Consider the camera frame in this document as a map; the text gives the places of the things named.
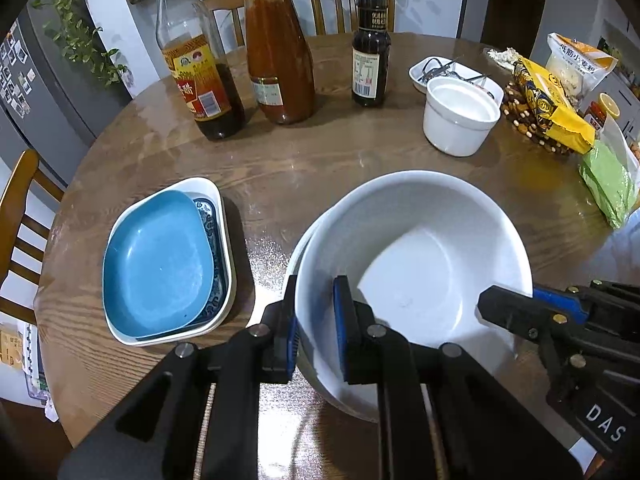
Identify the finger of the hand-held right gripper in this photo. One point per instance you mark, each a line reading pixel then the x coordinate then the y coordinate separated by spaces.
pixel 560 302
pixel 510 310

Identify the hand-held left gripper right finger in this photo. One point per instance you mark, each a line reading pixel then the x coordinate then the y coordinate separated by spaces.
pixel 342 330

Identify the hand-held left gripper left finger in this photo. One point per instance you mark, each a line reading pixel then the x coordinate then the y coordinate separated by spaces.
pixel 292 340

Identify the large white bowl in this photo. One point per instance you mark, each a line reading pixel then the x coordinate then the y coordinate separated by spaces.
pixel 325 390

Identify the medium white bowl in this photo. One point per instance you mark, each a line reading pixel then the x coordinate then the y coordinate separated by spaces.
pixel 415 260

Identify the large blue patterned plate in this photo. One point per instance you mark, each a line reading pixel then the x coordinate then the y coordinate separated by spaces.
pixel 225 240

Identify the blue square plate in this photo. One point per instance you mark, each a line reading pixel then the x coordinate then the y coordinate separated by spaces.
pixel 155 265

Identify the white ramekin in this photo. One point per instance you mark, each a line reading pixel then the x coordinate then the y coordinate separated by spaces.
pixel 460 115

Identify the green powder bag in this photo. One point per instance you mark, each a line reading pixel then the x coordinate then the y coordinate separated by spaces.
pixel 607 180

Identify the beaded wooden trivet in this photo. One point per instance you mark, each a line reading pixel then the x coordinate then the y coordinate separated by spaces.
pixel 520 115

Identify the honey jar lemon lid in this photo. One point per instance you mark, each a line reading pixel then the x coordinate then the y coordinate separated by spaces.
pixel 605 110

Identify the yellow snack bag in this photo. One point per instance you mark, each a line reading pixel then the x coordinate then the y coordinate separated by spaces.
pixel 550 105

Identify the white flour bag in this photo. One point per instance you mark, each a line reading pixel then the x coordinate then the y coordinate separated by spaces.
pixel 575 65

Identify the white cabinet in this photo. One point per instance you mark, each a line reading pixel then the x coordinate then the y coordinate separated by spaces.
pixel 620 60

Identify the pile of metal clips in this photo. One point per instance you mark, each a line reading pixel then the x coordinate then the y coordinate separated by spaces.
pixel 440 67

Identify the white crumpled tissue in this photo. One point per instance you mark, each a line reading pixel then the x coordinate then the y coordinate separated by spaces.
pixel 502 55

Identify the white rectangular dish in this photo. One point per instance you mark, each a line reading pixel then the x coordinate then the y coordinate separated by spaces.
pixel 417 72

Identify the dark soy sauce bottle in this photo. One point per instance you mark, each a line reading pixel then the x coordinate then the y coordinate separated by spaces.
pixel 371 60

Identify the red sauce glass bottle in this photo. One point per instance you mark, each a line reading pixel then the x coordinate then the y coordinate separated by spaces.
pixel 280 60

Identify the yellow cap vinegar bottle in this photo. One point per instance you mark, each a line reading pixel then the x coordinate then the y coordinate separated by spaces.
pixel 205 75

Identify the yellow cardboard box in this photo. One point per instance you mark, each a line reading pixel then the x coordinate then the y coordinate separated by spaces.
pixel 10 347

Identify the dark wooden door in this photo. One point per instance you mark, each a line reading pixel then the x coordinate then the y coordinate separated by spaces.
pixel 515 5

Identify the grey refrigerator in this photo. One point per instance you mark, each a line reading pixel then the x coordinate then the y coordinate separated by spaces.
pixel 55 85

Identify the trailing green vine plant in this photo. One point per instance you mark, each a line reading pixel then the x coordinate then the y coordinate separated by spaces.
pixel 80 30

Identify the group of refrigerator magnets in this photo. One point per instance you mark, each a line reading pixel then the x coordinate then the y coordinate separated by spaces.
pixel 15 75

